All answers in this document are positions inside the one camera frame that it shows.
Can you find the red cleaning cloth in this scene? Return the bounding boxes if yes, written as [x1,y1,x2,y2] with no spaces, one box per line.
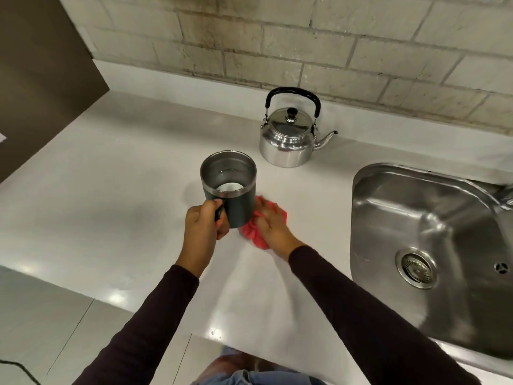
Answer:
[239,198,289,251]

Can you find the steel kettle with black handle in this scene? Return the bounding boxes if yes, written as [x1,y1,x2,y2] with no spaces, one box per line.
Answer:
[259,87,339,169]

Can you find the stainless steel sink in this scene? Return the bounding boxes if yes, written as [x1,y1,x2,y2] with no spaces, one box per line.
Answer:
[349,162,513,361]

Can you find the person's left forearm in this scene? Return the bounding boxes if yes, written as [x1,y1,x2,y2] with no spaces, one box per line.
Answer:
[72,254,201,385]

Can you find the person's left hand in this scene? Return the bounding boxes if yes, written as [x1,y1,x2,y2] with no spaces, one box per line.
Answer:
[175,198,231,278]

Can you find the person's right hand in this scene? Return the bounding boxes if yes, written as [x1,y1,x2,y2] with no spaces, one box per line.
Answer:
[254,195,306,262]

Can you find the person's blue jeans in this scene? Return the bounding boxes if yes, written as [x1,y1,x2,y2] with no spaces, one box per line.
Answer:
[192,345,326,385]

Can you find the steel sink drain strainer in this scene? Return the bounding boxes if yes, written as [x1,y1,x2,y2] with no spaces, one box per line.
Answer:
[395,248,438,290]

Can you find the dark green steel mug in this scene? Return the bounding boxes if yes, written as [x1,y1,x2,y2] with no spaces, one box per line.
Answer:
[200,150,257,230]

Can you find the person's right forearm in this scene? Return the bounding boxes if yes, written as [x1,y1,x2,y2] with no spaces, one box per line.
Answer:
[277,244,481,385]

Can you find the brown cabinet panel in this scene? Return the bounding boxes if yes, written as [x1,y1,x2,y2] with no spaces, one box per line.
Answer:
[0,0,110,185]

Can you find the black cable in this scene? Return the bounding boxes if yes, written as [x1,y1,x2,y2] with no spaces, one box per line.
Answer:
[0,359,42,385]

